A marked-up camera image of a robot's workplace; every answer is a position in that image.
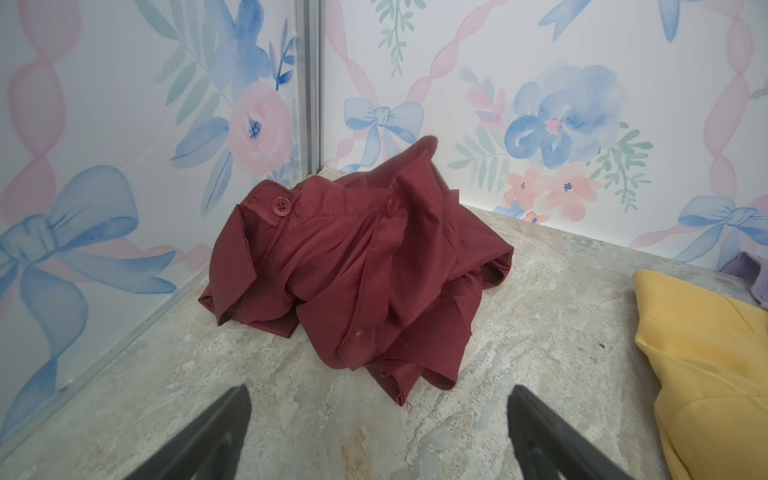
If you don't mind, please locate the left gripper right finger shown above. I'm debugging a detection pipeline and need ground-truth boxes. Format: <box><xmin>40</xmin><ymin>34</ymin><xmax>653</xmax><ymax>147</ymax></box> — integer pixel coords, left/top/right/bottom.
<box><xmin>507</xmin><ymin>385</ymin><xmax>631</xmax><ymax>480</ymax></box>

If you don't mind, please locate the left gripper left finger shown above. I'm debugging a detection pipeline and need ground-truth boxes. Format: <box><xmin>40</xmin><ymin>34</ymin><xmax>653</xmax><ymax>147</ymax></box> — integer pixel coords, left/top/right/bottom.
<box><xmin>127</xmin><ymin>385</ymin><xmax>252</xmax><ymax>480</ymax></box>

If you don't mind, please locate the maroon shirt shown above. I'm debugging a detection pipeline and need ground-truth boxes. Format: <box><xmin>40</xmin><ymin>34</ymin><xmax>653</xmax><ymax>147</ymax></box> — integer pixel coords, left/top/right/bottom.
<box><xmin>200</xmin><ymin>136</ymin><xmax>513</xmax><ymax>405</ymax></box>

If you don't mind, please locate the yellow cloth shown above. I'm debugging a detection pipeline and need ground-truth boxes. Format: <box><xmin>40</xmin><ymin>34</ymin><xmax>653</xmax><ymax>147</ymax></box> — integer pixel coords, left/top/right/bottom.
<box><xmin>633</xmin><ymin>270</ymin><xmax>767</xmax><ymax>479</ymax></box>

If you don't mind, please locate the purple cloth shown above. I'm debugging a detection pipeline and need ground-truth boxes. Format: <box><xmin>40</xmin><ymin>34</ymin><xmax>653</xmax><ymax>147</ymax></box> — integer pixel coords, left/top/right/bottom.
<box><xmin>720</xmin><ymin>251</ymin><xmax>768</xmax><ymax>310</ymax></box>

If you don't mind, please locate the left corner aluminium post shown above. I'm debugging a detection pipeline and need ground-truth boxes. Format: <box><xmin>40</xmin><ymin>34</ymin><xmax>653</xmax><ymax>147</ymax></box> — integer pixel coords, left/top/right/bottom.
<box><xmin>295</xmin><ymin>0</ymin><xmax>324</xmax><ymax>178</ymax></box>

